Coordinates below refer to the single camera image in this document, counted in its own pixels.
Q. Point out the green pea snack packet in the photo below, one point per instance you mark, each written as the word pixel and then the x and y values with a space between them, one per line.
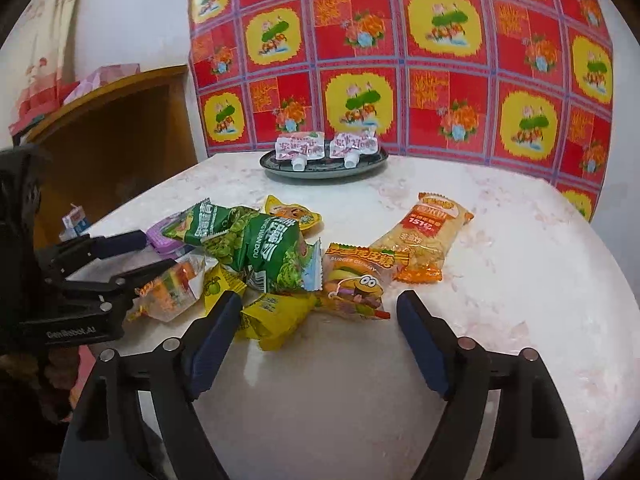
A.
pixel 272 255
pixel 210 225

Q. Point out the yellow green snack packet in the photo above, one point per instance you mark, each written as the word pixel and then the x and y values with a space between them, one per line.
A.
pixel 280 320
pixel 217 287

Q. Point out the clear candy packet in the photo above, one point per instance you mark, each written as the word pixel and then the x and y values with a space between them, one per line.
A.
pixel 170 290

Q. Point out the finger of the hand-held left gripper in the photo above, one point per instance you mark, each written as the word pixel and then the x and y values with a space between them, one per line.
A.
pixel 150 272
pixel 122 242

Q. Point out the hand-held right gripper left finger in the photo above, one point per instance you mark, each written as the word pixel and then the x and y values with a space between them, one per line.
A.
pixel 215 345

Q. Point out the long orange cracker packet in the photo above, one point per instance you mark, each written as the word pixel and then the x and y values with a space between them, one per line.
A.
pixel 420 240

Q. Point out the purple box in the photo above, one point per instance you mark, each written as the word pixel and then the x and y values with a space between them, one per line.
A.
pixel 160 237

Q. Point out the burger gummy packet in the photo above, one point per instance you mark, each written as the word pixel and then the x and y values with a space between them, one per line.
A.
pixel 355 285

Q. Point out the dark patterned plate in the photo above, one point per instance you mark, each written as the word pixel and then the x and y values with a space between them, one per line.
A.
pixel 325 173

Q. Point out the pink floral curtain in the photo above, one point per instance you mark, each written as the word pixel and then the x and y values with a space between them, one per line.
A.
pixel 40 35

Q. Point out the pink box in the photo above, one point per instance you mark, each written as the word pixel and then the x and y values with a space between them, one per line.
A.
pixel 100 80

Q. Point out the white spouted pouch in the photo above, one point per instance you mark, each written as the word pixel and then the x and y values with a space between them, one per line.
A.
pixel 352 145
pixel 300 145

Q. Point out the person's left hand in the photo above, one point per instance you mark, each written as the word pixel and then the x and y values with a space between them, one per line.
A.
pixel 62 367

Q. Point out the red printed floral cloth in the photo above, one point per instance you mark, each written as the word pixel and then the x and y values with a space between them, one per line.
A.
pixel 450 85

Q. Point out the small blue white carton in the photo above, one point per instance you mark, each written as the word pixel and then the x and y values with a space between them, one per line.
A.
pixel 75 222

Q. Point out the wooden cabinet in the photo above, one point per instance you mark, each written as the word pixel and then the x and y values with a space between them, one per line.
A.
pixel 125 135

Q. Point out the yellow cartoon packet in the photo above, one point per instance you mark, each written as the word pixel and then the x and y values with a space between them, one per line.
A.
pixel 295 212

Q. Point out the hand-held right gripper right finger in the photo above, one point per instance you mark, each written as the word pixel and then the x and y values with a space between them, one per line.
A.
pixel 425 345

